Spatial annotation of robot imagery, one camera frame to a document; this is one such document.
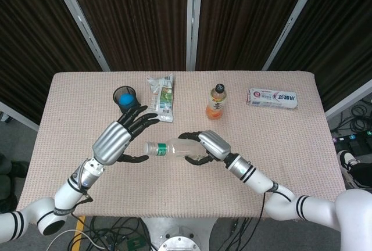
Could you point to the blue ball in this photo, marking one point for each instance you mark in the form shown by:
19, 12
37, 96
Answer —
126, 100

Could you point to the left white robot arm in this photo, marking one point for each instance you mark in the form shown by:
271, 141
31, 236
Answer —
67, 195

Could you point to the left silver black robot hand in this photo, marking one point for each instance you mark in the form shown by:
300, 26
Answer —
112, 142

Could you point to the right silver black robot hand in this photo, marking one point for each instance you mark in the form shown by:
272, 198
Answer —
216, 145

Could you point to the orange juice bottle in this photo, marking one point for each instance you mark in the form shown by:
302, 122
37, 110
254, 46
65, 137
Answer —
216, 103

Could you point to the black mesh cup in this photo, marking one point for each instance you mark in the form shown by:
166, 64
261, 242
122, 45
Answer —
117, 94

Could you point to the clear plastic bottle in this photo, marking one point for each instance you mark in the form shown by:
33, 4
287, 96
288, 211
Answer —
174, 149

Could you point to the green circuit board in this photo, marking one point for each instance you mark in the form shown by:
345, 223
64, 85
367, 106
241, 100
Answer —
135, 244

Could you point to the green white snack bag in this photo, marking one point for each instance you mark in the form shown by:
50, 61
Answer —
162, 97

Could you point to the black power strip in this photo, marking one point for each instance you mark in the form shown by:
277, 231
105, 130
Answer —
359, 142

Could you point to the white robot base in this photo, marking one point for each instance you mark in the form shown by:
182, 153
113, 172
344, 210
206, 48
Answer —
178, 233

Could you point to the white toothpaste box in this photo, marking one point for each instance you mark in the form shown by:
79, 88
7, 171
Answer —
271, 98

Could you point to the black white sneaker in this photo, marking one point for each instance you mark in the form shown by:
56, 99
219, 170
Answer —
347, 161

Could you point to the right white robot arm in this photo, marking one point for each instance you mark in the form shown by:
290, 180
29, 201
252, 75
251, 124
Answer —
290, 201

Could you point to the aluminium partition rail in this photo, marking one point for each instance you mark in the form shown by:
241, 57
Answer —
348, 100
17, 116

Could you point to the beige woven tablecloth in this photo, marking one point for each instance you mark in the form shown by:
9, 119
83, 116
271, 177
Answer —
174, 187

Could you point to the aluminium partition post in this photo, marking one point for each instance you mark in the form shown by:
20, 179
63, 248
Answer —
80, 21
290, 24
193, 21

